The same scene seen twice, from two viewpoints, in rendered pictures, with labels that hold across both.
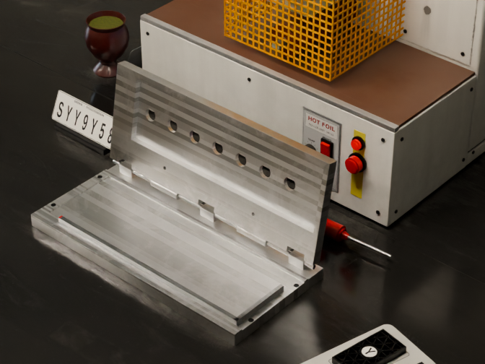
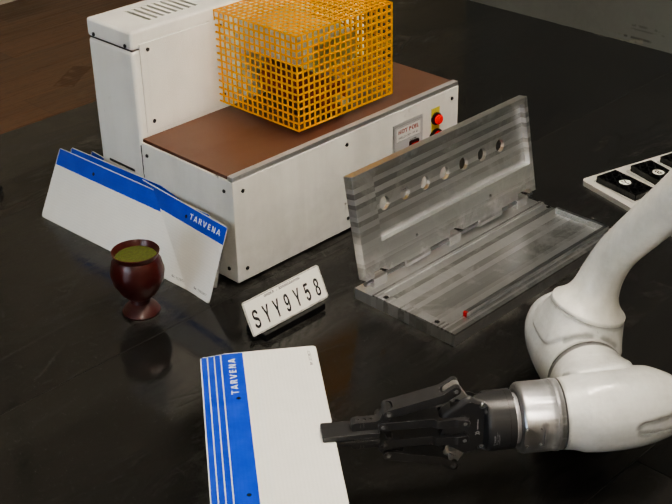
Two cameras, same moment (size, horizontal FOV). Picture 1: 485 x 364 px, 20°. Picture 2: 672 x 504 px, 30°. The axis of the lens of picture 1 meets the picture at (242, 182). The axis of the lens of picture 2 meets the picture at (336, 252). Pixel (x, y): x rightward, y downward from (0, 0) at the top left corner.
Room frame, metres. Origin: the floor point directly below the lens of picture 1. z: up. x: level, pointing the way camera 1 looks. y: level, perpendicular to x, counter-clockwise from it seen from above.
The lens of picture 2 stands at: (1.83, 1.92, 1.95)
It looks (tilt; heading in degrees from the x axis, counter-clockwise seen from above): 29 degrees down; 274
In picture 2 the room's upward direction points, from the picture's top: 1 degrees counter-clockwise
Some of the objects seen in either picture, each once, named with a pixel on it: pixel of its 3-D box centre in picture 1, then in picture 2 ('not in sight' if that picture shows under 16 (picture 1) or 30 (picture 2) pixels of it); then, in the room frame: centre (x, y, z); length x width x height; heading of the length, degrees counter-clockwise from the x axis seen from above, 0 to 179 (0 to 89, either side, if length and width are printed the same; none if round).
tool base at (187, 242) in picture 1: (173, 242); (492, 260); (1.70, 0.11, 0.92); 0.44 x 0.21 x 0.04; 49
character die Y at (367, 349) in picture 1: (369, 354); (625, 185); (1.44, -0.18, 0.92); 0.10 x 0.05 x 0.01; 128
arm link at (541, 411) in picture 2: not in sight; (533, 416); (1.67, 0.65, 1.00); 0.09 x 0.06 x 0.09; 101
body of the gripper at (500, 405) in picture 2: not in sight; (475, 421); (1.75, 0.66, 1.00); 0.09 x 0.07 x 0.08; 11
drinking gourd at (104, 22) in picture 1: (107, 45); (138, 281); (2.25, 0.26, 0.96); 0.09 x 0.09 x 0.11
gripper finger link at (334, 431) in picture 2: not in sight; (349, 430); (1.90, 0.69, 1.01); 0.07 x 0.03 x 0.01; 11
